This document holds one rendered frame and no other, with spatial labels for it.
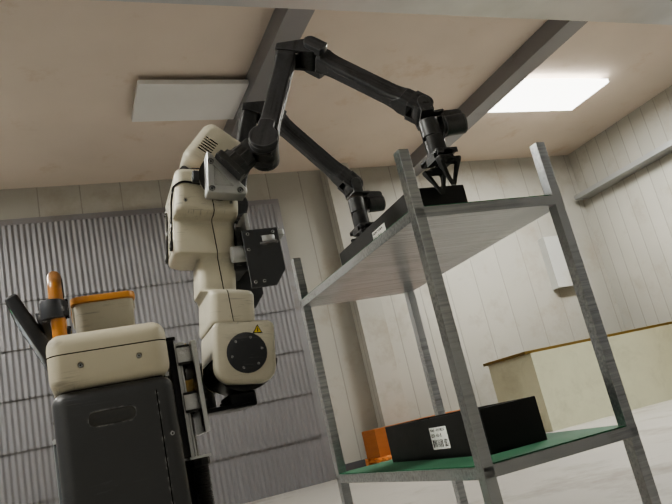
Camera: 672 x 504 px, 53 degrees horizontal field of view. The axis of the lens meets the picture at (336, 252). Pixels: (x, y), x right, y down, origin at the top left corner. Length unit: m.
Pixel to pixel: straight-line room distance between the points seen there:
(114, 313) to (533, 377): 5.81
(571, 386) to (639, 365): 0.97
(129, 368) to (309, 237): 6.17
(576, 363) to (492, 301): 1.52
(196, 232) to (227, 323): 0.27
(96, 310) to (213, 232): 0.37
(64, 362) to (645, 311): 8.40
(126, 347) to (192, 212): 0.44
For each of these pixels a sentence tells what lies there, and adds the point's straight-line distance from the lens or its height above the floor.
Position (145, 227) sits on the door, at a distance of 7.19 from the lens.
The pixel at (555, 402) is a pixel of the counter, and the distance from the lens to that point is 7.17.
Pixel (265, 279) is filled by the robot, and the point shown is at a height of 0.90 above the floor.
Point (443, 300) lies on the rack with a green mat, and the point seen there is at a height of 0.72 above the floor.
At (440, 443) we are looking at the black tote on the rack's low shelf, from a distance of 1.95.
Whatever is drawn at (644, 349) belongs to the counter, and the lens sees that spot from 8.09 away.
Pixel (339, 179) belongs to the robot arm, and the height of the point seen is 1.30.
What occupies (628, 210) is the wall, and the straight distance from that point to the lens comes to 9.36.
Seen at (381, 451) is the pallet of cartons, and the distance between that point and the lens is 6.83.
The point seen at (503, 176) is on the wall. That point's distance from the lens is 9.22.
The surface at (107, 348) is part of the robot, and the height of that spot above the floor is 0.76.
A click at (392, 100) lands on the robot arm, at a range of 1.92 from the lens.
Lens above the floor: 0.49
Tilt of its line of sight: 14 degrees up
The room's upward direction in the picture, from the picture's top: 13 degrees counter-clockwise
